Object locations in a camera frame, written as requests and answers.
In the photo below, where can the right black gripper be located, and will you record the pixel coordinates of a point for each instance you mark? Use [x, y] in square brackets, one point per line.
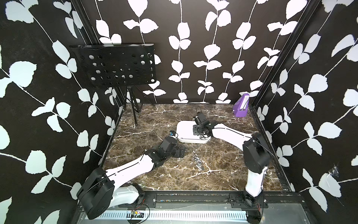
[194, 130]

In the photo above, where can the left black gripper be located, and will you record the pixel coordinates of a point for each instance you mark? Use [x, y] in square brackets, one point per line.
[177, 154]

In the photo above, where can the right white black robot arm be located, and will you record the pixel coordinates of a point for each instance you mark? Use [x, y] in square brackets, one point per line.
[254, 147]

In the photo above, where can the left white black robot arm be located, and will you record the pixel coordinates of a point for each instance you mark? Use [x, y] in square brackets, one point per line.
[104, 188]

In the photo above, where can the white plastic storage box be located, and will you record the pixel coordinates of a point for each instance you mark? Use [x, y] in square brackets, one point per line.
[185, 133]

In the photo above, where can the large knurled chrome socket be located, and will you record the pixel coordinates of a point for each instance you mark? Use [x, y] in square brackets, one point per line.
[199, 165]

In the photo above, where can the purple box with white card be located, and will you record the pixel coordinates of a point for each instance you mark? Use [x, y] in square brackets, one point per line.
[240, 108]

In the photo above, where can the small green circuit board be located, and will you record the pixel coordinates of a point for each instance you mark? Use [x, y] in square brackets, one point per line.
[136, 214]

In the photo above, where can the black perforated music stand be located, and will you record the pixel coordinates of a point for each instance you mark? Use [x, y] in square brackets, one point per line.
[119, 65]

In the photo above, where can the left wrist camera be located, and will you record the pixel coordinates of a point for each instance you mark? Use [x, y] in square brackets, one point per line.
[172, 135]

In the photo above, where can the black mounting rail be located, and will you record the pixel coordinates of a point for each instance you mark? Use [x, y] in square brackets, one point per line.
[234, 199]

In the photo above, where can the white perforated cable duct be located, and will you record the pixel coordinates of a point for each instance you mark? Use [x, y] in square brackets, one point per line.
[227, 216]

